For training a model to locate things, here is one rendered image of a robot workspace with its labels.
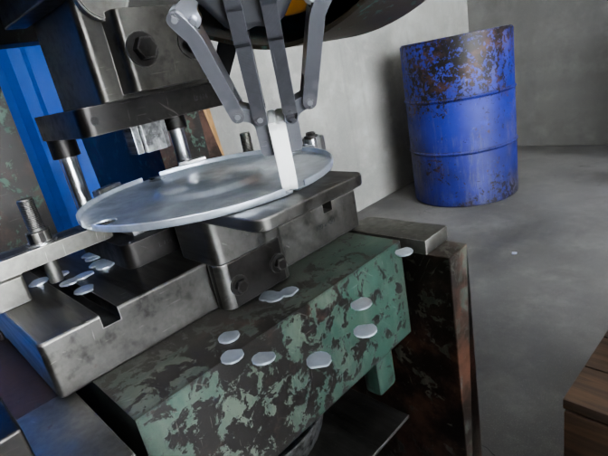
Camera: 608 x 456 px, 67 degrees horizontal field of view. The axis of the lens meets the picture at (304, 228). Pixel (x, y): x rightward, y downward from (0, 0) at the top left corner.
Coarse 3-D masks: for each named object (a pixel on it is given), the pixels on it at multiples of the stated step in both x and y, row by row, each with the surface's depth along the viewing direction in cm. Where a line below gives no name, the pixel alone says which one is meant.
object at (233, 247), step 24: (312, 192) 42; (336, 192) 43; (240, 216) 39; (264, 216) 38; (288, 216) 39; (192, 240) 51; (216, 240) 49; (240, 240) 51; (264, 240) 53; (216, 264) 49; (240, 264) 51; (264, 264) 54; (216, 288) 51; (240, 288) 50; (264, 288) 54
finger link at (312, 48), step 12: (324, 0) 34; (312, 12) 34; (324, 12) 34; (312, 24) 35; (324, 24) 35; (312, 36) 35; (312, 48) 36; (312, 60) 36; (312, 72) 37; (300, 84) 40; (312, 84) 38; (312, 96) 38; (312, 108) 39
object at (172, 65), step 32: (96, 0) 45; (128, 0) 49; (160, 0) 51; (64, 32) 48; (96, 32) 47; (128, 32) 46; (160, 32) 48; (64, 64) 51; (96, 64) 47; (128, 64) 47; (160, 64) 49; (192, 64) 51; (64, 96) 55; (96, 96) 48; (128, 96) 50
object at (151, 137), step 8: (160, 120) 60; (128, 128) 57; (136, 128) 58; (144, 128) 57; (152, 128) 58; (160, 128) 59; (128, 136) 58; (136, 136) 58; (144, 136) 58; (152, 136) 58; (160, 136) 59; (168, 136) 61; (128, 144) 59; (136, 144) 58; (144, 144) 58; (152, 144) 58; (160, 144) 59; (168, 144) 61; (136, 152) 58; (144, 152) 59
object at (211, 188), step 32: (224, 160) 66; (256, 160) 61; (320, 160) 54; (128, 192) 57; (160, 192) 51; (192, 192) 48; (224, 192) 47; (256, 192) 45; (288, 192) 43; (96, 224) 42; (128, 224) 40; (160, 224) 40
